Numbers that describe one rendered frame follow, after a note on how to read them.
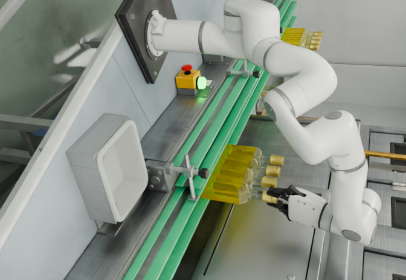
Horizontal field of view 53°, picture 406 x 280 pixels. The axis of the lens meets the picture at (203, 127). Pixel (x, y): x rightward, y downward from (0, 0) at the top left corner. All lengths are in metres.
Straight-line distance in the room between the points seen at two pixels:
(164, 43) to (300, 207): 0.61
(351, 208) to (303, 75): 0.33
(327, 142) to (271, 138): 0.87
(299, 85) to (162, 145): 0.49
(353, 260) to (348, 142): 0.47
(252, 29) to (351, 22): 6.18
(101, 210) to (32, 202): 0.20
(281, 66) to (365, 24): 6.24
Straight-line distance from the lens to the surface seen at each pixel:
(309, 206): 1.18
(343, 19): 7.18
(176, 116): 1.36
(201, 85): 1.46
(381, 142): 1.79
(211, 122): 1.35
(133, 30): 1.16
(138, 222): 1.15
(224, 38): 1.16
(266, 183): 1.28
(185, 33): 1.19
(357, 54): 7.39
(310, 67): 0.96
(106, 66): 1.10
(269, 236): 1.31
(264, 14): 1.03
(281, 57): 0.97
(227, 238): 1.31
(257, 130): 1.81
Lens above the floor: 1.37
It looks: 20 degrees down
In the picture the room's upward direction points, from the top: 96 degrees clockwise
